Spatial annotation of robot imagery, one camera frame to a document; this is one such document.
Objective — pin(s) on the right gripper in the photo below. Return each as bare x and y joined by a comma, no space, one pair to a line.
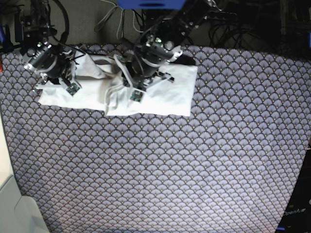
57,71

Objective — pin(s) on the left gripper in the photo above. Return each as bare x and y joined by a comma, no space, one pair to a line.
138,78

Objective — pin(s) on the white T-shirt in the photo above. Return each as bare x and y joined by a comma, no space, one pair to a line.
103,89

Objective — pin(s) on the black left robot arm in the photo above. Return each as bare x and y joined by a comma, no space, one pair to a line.
159,44

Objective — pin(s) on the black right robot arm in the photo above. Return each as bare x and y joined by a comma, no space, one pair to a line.
42,53

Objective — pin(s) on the blue box at top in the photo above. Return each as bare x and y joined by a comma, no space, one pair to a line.
151,4

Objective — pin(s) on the patterned fan-print table cloth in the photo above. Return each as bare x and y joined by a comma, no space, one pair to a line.
230,167

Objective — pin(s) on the white plastic bin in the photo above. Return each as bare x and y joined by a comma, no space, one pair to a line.
18,213

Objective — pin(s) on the black box with lettering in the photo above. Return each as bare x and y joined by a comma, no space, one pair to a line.
297,216

